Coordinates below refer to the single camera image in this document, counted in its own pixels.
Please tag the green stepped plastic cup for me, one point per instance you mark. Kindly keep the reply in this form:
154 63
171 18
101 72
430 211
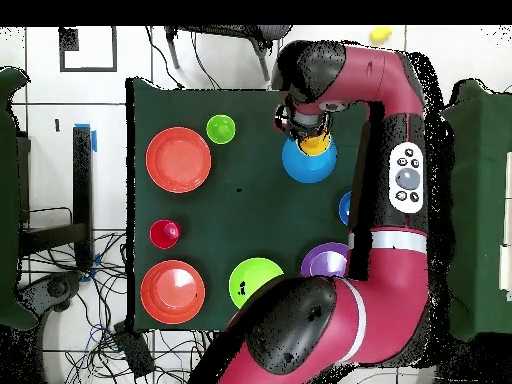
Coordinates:
220 129

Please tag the orange plastic bowl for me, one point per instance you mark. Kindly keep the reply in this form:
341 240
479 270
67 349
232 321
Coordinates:
178 160
172 292

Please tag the black chair base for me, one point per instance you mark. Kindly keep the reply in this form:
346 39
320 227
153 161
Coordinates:
56 288

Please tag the dark blue plastic bowl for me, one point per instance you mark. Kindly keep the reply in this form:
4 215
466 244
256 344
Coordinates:
344 208

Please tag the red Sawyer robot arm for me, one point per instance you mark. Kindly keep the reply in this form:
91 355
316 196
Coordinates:
380 280

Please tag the light green plastic bowl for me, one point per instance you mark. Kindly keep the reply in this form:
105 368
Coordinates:
248 276

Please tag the red plastic cup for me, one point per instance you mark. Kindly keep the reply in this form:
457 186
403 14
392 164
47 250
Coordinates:
164 234

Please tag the black power strip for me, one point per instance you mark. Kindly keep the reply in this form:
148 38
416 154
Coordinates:
134 352

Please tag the white panel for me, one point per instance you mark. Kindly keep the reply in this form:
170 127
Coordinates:
506 240

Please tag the blue tape strip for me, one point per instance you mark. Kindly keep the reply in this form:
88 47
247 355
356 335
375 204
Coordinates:
94 142

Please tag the yellow stepped plastic cup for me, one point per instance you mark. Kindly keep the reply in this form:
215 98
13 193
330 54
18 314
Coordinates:
315 146

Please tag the black metal stand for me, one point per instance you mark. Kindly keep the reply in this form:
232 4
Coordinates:
82 180

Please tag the yellow smooth plastic cup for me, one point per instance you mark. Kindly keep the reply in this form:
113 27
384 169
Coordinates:
380 34

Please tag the purple plastic bowl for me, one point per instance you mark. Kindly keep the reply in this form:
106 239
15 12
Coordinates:
324 260

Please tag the light blue plastic bowl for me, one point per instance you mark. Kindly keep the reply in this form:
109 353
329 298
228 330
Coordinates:
308 168

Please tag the grey metal-legged chair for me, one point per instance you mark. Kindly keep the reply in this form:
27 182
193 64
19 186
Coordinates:
240 30

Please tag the dark green tablecloth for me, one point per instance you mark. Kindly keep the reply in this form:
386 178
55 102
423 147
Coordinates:
240 224

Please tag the black square frame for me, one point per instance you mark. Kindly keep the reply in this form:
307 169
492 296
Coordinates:
68 40

